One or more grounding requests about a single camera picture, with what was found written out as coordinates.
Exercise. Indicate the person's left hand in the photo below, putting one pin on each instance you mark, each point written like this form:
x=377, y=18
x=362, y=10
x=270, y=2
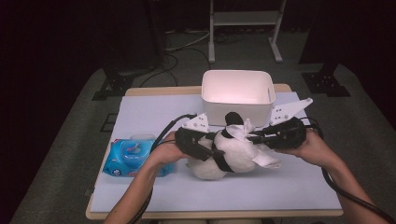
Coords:
x=165, y=152

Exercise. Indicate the panda plush toy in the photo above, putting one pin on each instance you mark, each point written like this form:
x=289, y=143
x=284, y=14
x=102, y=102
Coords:
x=239, y=155

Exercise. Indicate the person's right hand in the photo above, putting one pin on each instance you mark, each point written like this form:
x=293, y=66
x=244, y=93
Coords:
x=317, y=152

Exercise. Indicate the white metal stand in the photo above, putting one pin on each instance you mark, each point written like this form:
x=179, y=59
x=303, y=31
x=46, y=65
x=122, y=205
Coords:
x=246, y=18

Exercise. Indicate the blue wet wipes pack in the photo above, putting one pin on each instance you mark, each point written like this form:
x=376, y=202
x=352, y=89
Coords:
x=124, y=158

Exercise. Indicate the pale lavender table mat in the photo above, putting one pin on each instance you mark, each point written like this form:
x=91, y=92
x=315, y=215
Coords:
x=186, y=196

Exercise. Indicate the black floor frame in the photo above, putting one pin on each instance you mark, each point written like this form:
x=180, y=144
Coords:
x=109, y=130

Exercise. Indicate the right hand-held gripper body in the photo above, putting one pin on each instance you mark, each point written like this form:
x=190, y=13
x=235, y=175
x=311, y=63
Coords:
x=289, y=135

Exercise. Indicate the white plastic bin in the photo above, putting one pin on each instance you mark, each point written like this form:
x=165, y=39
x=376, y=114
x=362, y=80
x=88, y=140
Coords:
x=236, y=93

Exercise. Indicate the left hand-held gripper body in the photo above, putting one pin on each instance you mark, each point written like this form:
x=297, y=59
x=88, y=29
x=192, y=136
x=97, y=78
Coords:
x=188, y=140

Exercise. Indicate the black stand base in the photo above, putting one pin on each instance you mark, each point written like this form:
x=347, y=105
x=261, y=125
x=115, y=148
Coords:
x=115, y=85
x=325, y=84

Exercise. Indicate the white wet wipe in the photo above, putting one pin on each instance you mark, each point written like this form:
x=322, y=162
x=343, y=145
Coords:
x=239, y=132

